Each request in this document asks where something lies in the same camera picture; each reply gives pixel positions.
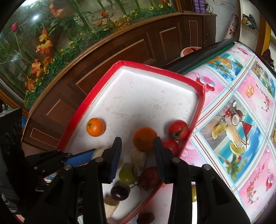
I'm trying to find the dark purple plum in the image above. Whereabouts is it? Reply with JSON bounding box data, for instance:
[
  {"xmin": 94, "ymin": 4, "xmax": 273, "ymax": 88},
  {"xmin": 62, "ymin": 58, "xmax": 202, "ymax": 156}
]
[{"xmin": 110, "ymin": 185, "xmax": 129, "ymax": 201}]

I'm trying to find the green grape with stem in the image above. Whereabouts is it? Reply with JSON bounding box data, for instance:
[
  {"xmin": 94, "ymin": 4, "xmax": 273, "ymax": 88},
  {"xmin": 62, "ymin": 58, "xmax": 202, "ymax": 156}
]
[{"xmin": 119, "ymin": 165, "xmax": 138, "ymax": 186}]

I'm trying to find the small banana chunk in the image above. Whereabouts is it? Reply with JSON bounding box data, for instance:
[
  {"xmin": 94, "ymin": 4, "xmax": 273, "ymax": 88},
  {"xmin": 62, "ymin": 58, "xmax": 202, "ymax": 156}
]
[{"xmin": 130, "ymin": 148, "xmax": 147, "ymax": 171}]

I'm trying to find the orange tangerine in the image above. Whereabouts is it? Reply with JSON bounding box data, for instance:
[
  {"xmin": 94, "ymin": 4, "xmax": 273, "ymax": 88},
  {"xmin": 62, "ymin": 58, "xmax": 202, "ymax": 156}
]
[{"xmin": 132, "ymin": 127, "xmax": 157, "ymax": 152}]

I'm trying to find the small red cherry tomato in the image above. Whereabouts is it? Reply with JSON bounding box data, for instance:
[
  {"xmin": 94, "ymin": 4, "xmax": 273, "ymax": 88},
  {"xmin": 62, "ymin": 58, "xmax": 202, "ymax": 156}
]
[{"xmin": 162, "ymin": 139, "xmax": 179, "ymax": 156}]

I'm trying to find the banana piece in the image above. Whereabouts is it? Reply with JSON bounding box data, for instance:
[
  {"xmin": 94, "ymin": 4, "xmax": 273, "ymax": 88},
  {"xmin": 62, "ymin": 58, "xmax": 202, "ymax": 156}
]
[{"xmin": 104, "ymin": 195, "xmax": 120, "ymax": 218}]

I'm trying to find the green grape on table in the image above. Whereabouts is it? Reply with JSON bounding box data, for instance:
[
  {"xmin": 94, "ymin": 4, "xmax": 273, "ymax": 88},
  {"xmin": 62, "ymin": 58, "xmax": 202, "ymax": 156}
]
[{"xmin": 192, "ymin": 185, "xmax": 197, "ymax": 202}]

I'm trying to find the colourful fruit print tablecloth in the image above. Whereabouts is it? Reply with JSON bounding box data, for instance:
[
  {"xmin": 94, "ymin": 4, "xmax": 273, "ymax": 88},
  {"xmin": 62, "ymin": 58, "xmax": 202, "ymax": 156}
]
[{"xmin": 166, "ymin": 41, "xmax": 275, "ymax": 223}]

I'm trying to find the red rimmed white tray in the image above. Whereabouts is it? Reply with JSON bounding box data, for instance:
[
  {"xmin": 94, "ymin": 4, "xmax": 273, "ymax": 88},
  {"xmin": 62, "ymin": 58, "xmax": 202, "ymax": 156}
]
[{"xmin": 56, "ymin": 60, "xmax": 206, "ymax": 224}]

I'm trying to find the floral landscape glass panel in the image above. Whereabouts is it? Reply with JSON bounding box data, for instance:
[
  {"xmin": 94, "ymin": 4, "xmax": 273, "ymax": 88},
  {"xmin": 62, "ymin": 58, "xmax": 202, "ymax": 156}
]
[{"xmin": 1, "ymin": 1, "xmax": 176, "ymax": 109}]

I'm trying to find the purple bottle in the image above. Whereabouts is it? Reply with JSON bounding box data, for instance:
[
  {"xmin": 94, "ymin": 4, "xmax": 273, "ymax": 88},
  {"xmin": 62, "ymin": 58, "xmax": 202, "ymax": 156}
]
[
  {"xmin": 193, "ymin": 0, "xmax": 200, "ymax": 13},
  {"xmin": 198, "ymin": 0, "xmax": 206, "ymax": 14}
]

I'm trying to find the wall shelf with items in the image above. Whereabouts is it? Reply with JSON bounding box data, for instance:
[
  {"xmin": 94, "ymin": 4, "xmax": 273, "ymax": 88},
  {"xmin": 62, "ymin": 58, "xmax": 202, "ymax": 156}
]
[{"xmin": 241, "ymin": 14, "xmax": 258, "ymax": 31}]

